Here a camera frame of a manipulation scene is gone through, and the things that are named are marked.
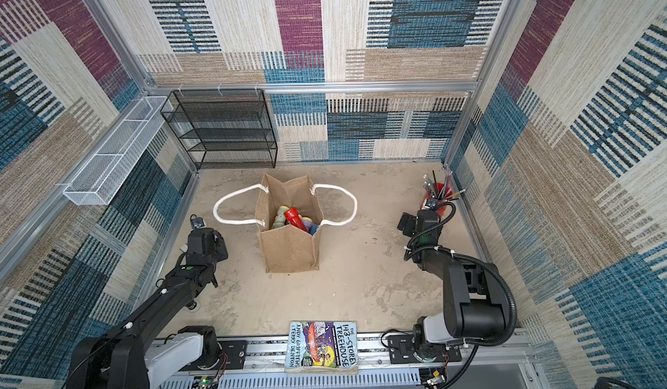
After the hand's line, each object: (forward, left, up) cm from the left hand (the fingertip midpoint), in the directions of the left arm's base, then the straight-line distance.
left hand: (212, 242), depth 87 cm
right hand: (+8, -71, -2) cm, 72 cm away
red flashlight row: (+6, -27, +6) cm, 28 cm away
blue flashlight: (-4, -34, +14) cm, 37 cm away
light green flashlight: (+10, -21, 0) cm, 24 cm away
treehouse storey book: (-30, -37, -6) cm, 48 cm away
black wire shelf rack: (+47, +5, +11) cm, 49 cm away
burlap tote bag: (-5, -26, +4) cm, 26 cm away
